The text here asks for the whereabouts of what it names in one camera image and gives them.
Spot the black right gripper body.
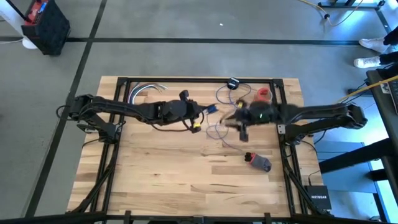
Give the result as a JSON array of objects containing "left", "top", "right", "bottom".
[{"left": 234, "top": 99, "right": 251, "bottom": 142}]

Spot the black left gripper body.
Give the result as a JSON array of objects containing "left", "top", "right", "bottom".
[{"left": 180, "top": 90, "right": 202, "bottom": 134}]

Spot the long blue cord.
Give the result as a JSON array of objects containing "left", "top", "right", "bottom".
[{"left": 205, "top": 112, "right": 247, "bottom": 154}]

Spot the person's white shoe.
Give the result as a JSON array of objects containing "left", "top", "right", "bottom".
[
  {"left": 353, "top": 56, "right": 382, "bottom": 69},
  {"left": 358, "top": 37, "right": 388, "bottom": 54}
]

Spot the black desk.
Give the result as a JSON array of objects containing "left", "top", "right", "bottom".
[{"left": 318, "top": 67, "right": 398, "bottom": 206}]

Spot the black metal stand base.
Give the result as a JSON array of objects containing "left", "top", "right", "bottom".
[{"left": 317, "top": 0, "right": 390, "bottom": 27}]

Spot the laptop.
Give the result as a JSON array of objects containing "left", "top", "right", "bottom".
[{"left": 388, "top": 79, "right": 398, "bottom": 116}]

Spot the person's leg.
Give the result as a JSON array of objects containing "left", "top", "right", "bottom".
[
  {"left": 378, "top": 51, "right": 398, "bottom": 65},
  {"left": 384, "top": 26, "right": 398, "bottom": 46}
]

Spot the black red tool case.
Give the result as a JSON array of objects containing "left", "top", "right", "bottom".
[{"left": 20, "top": 0, "right": 72, "bottom": 57}]

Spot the white rounded foot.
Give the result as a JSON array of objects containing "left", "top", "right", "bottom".
[{"left": 22, "top": 36, "right": 39, "bottom": 50}]

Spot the black rod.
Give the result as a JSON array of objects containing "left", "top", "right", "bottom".
[{"left": 4, "top": 0, "right": 32, "bottom": 24}]

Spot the short blue cord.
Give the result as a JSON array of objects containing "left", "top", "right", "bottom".
[{"left": 215, "top": 82, "right": 253, "bottom": 108}]

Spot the black Netgear network switch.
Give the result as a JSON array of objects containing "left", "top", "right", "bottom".
[{"left": 303, "top": 185, "right": 333, "bottom": 212}]

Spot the yellow cable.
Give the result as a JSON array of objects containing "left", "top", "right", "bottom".
[
  {"left": 335, "top": 75, "right": 398, "bottom": 104},
  {"left": 298, "top": 0, "right": 365, "bottom": 27}
]

